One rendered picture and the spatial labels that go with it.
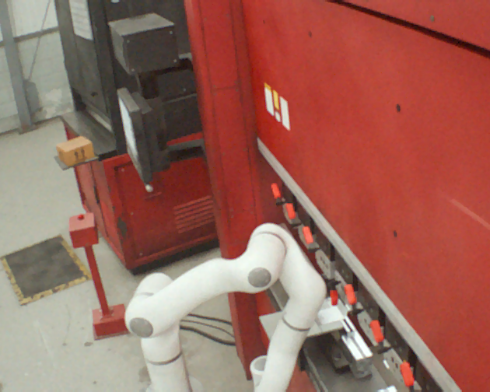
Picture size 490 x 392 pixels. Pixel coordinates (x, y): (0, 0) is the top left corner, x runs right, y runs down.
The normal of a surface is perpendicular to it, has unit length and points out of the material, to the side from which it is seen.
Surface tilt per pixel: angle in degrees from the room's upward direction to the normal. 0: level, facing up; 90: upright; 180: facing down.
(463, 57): 90
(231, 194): 90
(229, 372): 0
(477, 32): 90
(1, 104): 90
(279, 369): 49
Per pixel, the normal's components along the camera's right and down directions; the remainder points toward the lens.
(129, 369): -0.11, -0.90
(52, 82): 0.47, 0.33
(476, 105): -0.96, 0.21
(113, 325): 0.24, 0.39
